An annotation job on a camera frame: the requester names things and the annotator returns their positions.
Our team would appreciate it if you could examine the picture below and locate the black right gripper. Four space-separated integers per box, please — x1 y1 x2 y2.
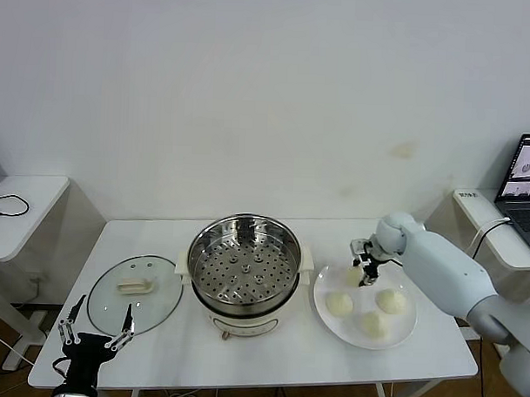
351 241 389 289

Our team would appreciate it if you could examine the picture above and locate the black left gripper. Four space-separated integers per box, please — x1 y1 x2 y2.
56 293 138 389

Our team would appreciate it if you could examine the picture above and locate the white steamed baozi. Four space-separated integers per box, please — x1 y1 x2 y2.
375 288 408 317
358 310 392 340
324 291 354 318
346 265 365 288

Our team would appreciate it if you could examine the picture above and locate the round glass pot lid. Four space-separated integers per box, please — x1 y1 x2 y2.
85 252 186 340

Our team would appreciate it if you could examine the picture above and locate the perforated steel steamer basket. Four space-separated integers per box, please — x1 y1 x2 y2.
185 211 305 316

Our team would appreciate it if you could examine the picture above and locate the round white plate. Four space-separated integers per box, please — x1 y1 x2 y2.
311 255 419 353

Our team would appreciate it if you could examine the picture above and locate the white side table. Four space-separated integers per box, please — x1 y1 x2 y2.
446 187 530 366
0 173 71 373

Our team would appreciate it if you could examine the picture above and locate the cream electric cooker pot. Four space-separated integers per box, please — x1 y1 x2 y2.
172 240 316 344

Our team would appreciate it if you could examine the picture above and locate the grey open laptop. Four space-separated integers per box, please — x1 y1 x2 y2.
491 132 530 260

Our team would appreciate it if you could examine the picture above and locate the white floor cable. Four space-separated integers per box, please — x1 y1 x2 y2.
0 326 37 368

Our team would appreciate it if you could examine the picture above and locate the looped black cable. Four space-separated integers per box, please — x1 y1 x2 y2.
0 192 31 220

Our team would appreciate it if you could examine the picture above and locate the black cable with adapter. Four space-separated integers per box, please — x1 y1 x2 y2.
466 218 513 397

